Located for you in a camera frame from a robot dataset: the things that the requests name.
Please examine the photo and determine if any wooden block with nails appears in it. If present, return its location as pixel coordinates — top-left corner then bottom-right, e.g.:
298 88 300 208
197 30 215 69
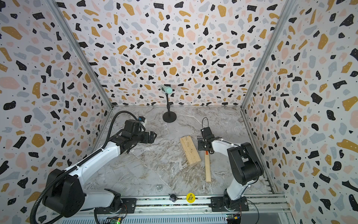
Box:
180 136 201 166

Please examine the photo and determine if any wooden handle claw hammer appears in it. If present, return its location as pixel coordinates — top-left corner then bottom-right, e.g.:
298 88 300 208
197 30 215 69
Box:
204 151 212 183

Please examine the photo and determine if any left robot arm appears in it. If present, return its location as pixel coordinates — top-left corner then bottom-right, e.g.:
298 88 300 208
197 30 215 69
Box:
42 117 157 217

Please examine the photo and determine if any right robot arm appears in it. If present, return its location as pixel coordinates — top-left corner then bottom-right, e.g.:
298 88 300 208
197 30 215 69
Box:
198 127 264 211

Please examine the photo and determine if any microphone on black stand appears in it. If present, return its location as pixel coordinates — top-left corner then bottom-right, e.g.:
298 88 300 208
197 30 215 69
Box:
161 85 177 123

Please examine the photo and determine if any small clear disc on table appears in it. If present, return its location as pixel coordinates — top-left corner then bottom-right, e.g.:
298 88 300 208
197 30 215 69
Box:
156 184 163 191

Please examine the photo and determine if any yellow round sticker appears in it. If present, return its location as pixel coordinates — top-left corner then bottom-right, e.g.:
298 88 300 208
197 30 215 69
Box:
186 193 196 203

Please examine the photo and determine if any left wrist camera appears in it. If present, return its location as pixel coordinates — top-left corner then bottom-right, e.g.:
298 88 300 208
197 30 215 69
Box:
138 116 147 126

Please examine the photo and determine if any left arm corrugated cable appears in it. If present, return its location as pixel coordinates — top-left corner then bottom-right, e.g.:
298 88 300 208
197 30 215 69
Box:
29 110 140 224

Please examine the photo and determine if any black knob on rail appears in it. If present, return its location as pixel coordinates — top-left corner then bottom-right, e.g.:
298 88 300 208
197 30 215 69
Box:
169 194 178 203

